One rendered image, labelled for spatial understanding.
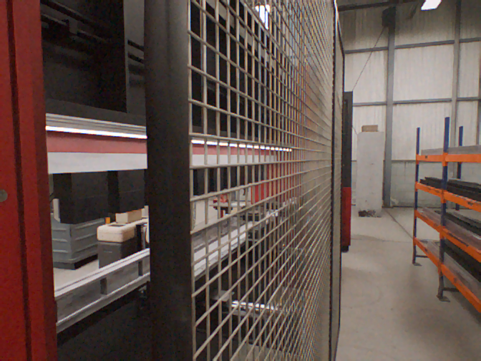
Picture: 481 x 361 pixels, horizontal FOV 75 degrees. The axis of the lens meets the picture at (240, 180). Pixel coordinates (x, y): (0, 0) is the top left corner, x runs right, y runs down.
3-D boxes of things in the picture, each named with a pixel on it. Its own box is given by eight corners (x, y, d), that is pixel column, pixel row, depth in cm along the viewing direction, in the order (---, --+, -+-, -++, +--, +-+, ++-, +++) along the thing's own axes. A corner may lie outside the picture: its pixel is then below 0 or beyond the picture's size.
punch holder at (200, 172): (197, 192, 190) (197, 165, 189) (210, 193, 187) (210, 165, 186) (184, 195, 176) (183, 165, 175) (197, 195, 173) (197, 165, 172)
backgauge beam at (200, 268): (292, 207, 317) (292, 197, 317) (305, 208, 312) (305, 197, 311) (145, 311, 103) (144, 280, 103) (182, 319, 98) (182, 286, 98)
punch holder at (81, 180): (91, 215, 116) (89, 170, 115) (109, 216, 113) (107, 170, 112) (54, 223, 102) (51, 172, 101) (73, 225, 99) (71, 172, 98)
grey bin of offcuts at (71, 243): (82, 249, 480) (80, 203, 474) (115, 253, 462) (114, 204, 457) (34, 267, 403) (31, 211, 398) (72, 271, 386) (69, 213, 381)
